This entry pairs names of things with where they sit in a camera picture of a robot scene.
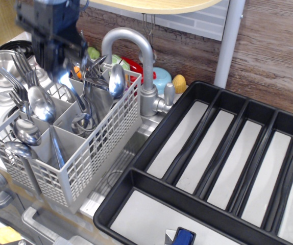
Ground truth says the steel spoon near faucet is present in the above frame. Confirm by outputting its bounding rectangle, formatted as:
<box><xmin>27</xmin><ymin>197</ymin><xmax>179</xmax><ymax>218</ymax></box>
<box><xmin>109</xmin><ymin>64</ymin><xmax>126</xmax><ymax>100</ymax></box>

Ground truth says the light blue toy pot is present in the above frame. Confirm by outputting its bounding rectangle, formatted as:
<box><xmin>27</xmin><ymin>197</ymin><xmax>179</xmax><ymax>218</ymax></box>
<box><xmin>153</xmin><ymin>67</ymin><xmax>172</xmax><ymax>94</ymax></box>

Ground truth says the steel spoon front left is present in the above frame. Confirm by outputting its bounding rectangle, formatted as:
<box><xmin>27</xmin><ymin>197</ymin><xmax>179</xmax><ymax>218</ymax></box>
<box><xmin>13</xmin><ymin>119</ymin><xmax>42</xmax><ymax>146</ymax></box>

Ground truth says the large steel spoon centre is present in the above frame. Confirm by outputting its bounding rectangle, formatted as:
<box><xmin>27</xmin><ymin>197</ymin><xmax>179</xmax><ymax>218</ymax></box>
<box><xmin>28</xmin><ymin>86</ymin><xmax>57</xmax><ymax>125</ymax></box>

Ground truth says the blue clamp object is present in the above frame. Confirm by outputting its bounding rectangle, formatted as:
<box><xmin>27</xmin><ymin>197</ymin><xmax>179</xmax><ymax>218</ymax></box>
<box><xmin>164</xmin><ymin>227</ymin><xmax>196</xmax><ymax>245</ymax></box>

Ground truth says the steel forks cluster back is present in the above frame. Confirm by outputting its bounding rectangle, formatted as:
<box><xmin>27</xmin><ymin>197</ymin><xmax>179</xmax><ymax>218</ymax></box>
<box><xmin>81</xmin><ymin>54</ymin><xmax>109</xmax><ymax>92</ymax></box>

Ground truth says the grey plastic cutlery basket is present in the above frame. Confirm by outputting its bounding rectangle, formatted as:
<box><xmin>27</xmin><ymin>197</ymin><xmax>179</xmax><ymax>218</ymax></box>
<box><xmin>0</xmin><ymin>70</ymin><xmax>142</xmax><ymax>213</ymax></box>

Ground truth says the yellow toy corn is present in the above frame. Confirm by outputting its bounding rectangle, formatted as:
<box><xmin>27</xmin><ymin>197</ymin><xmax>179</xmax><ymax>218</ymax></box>
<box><xmin>172</xmin><ymin>75</ymin><xmax>187</xmax><ymax>93</ymax></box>

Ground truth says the steel spoon lower left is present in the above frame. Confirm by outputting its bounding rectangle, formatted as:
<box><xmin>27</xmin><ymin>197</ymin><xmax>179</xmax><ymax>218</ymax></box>
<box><xmin>0</xmin><ymin>140</ymin><xmax>37</xmax><ymax>159</ymax></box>

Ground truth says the grey toy faucet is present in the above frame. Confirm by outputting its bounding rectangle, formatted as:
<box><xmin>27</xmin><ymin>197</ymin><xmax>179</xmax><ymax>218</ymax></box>
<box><xmin>102</xmin><ymin>28</ymin><xmax>175</xmax><ymax>116</ymax></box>

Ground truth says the green toy vegetable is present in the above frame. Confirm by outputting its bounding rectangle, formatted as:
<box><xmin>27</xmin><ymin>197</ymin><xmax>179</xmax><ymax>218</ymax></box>
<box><xmin>112</xmin><ymin>54</ymin><xmax>130</xmax><ymax>71</ymax></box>

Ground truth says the black plastic cutlery tray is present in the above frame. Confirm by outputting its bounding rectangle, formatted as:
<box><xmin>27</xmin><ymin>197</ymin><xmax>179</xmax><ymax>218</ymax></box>
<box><xmin>93</xmin><ymin>81</ymin><xmax>293</xmax><ymax>244</ymax></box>

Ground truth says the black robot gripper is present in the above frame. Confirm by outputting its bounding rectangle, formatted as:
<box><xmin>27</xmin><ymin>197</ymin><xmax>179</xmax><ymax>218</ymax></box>
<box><xmin>15</xmin><ymin>1</ymin><xmax>85</xmax><ymax>77</ymax></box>

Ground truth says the big steel spoon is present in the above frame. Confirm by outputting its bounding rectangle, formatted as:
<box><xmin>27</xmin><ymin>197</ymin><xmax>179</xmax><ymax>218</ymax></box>
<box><xmin>50</xmin><ymin>63</ymin><xmax>87</xmax><ymax>113</ymax></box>

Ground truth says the steel forks left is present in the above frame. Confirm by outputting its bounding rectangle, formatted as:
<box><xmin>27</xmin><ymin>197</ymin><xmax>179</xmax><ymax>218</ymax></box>
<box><xmin>0</xmin><ymin>48</ymin><xmax>40</xmax><ymax>112</ymax></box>

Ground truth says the red toy vegetable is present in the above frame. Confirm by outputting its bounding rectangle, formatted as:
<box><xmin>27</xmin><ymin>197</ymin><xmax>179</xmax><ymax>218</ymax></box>
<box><xmin>120</xmin><ymin>57</ymin><xmax>143</xmax><ymax>85</ymax></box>

